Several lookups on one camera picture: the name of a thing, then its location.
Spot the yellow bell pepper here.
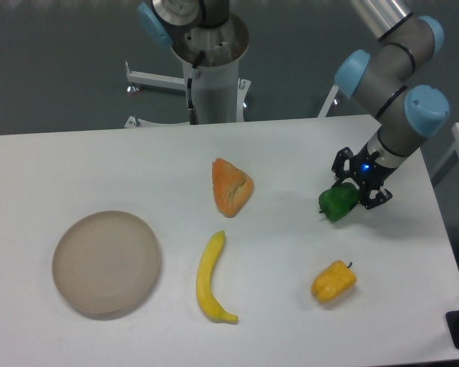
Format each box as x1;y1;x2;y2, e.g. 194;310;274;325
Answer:
311;260;357;304

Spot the orange croissant bread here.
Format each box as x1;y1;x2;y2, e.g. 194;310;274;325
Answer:
211;158;254;218

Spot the green bell pepper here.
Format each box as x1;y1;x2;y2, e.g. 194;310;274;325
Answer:
318;182;360;222

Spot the beige round plate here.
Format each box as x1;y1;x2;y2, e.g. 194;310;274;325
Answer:
51;210;161;320

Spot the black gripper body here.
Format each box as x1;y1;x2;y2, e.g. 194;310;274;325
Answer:
350;148;396;201

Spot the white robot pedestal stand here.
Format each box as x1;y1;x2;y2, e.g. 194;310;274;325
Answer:
123;13;343;129

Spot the yellow banana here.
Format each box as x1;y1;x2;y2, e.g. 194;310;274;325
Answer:
196;230;239;325

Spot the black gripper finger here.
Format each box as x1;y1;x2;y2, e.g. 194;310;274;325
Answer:
361;185;392;209
331;147;353;187

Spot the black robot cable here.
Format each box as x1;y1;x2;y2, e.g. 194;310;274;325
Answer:
186;49;206;125

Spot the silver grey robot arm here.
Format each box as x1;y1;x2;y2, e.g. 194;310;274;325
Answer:
137;1;450;221

